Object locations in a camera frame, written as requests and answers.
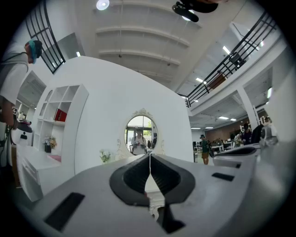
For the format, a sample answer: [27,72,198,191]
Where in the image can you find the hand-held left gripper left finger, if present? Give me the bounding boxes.
[29,153,167,237]

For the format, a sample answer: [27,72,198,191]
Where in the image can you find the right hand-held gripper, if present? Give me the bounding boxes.
[212,125,279,166]

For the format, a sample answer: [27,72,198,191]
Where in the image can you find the black head camera mount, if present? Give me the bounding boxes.
[172,0,219,23]

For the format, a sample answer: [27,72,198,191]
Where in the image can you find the red book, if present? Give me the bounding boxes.
[54,108,68,122]

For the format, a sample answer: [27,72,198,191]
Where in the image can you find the round ceiling lamp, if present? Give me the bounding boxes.
[96,0,111,11]
[181,9,195,22]

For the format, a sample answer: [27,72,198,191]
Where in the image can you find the black railing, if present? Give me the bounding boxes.
[185,10,278,108]
[24,0,67,75]

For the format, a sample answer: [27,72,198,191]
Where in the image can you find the white side cabinet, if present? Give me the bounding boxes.
[15,145,62,202]

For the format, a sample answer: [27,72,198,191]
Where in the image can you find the brown wooden board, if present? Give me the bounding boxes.
[207,71,228,91]

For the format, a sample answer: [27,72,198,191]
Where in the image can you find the white shelf unit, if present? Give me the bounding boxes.
[32,84,90,154]

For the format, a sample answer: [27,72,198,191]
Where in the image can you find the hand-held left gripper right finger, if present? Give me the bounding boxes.
[150,153,257,237]

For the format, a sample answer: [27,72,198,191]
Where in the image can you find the flowers in dark pot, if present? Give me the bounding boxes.
[42,136,58,154]

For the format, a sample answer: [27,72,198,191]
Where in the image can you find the white flowers in glass vase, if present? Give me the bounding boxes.
[99,149,112,164]

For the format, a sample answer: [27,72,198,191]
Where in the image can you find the oval white framed mirror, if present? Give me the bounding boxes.
[115,107,166,161]

